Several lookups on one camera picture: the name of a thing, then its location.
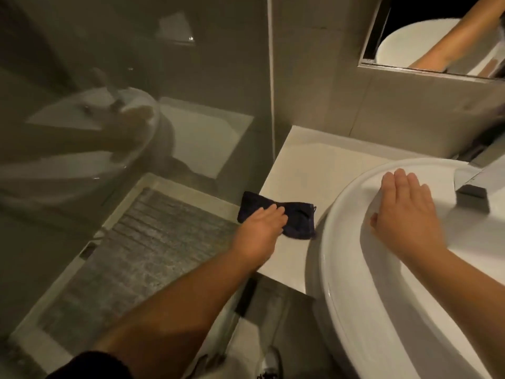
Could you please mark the person's left hand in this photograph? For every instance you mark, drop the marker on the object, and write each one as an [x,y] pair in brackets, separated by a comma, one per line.
[256,236]

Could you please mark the person's right hand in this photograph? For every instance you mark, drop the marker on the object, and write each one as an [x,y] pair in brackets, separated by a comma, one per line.
[410,224]

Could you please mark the person's right little finger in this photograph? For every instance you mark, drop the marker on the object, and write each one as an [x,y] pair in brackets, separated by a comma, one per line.
[424,197]

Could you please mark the person's right middle finger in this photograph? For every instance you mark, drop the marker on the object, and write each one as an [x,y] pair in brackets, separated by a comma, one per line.
[400,184]

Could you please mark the person's right thumb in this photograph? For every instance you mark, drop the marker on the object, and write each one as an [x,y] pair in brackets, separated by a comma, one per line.
[376,224]

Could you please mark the person's left fingers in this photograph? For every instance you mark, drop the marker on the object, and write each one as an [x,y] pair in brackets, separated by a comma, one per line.
[278,219]

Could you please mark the dark blue cloth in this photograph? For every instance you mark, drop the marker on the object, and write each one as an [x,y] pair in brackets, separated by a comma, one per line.
[300,221]

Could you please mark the person's right forearm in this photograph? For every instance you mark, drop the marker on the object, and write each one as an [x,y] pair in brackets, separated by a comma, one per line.
[469,296]

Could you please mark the person's left forearm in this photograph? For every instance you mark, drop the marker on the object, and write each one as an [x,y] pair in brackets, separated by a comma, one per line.
[177,311]

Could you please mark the chrome square faucet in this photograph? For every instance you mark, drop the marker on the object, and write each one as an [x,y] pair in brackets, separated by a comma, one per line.
[475,189]

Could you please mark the white ceramic sink basin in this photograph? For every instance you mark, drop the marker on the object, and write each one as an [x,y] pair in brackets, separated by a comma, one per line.
[374,303]

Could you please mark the grey shoe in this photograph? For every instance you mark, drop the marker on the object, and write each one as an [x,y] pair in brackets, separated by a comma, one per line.
[270,363]

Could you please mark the glass shower partition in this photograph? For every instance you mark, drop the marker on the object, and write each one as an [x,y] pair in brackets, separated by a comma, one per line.
[118,94]

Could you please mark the black shirt sleeve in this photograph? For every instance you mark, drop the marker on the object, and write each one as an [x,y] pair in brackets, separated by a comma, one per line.
[90,367]

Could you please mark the wall mirror with metal frame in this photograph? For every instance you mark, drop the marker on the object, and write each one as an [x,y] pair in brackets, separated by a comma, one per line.
[418,39]

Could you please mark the small metal glass bracket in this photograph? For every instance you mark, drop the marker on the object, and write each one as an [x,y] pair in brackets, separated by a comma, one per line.
[87,250]

